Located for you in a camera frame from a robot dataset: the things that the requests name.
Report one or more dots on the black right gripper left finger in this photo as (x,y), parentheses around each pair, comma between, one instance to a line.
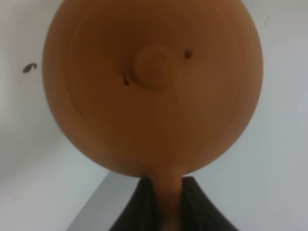
(140,212)

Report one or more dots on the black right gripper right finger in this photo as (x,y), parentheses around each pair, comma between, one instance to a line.
(197,212)

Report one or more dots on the brown clay teapot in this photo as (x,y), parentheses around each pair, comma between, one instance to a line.
(153,89)

